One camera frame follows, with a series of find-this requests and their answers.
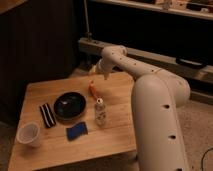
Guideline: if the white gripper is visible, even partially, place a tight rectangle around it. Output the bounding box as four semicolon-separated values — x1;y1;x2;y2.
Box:
96;60;112;80

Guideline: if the orange pepper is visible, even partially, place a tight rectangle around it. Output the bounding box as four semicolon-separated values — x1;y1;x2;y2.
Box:
89;81;99;100

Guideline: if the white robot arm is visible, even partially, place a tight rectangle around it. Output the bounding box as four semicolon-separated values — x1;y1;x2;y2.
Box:
96;45;190;171

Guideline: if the black ceramic cup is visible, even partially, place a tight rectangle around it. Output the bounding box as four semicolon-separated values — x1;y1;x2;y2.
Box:
54;92;86;121

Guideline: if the white plastic cup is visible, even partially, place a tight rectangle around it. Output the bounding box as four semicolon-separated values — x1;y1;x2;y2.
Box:
16;122;41;147

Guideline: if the vertical metal pole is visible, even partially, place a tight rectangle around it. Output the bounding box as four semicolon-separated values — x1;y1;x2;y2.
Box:
83;0;92;41

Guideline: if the clear spice shaker bottle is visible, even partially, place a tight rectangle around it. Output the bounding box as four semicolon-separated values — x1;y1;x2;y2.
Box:
95;98;106;126

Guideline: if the blue sponge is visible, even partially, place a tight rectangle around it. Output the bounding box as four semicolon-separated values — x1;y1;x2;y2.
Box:
66;122;88;141

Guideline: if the wooden table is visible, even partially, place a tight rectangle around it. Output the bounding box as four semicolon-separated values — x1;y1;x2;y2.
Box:
8;72;136;171

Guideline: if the grey metal shelf beam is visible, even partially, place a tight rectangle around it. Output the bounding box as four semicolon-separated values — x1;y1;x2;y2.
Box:
78;38;213;84

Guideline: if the black handle on shelf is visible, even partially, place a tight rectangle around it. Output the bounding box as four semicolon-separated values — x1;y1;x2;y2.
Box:
175;58;207;69

